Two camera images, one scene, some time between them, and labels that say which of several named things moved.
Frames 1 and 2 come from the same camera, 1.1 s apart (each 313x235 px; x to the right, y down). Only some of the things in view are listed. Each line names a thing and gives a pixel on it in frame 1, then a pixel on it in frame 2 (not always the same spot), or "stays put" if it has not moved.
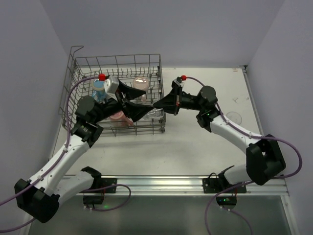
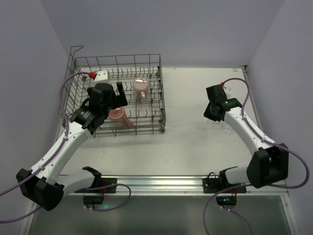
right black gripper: (176, 100) -> (212, 94)
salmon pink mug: (119, 119) stays put
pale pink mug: (142, 83) stays put
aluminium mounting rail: (110, 184) stays put
